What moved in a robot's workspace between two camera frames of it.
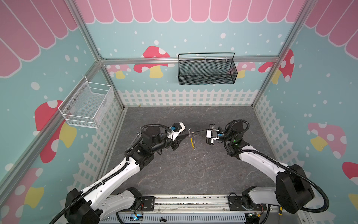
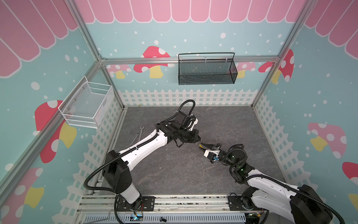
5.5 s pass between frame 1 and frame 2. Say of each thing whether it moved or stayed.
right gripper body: moved
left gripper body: moved
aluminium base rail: stayed
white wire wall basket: stayed
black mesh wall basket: stayed
